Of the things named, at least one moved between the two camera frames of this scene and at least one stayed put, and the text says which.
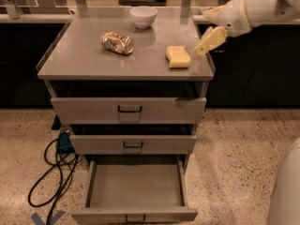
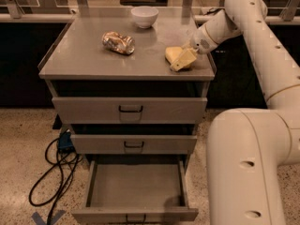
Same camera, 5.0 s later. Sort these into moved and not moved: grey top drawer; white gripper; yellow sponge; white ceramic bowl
Moved: white gripper
Not moved: yellow sponge; white ceramic bowl; grey top drawer
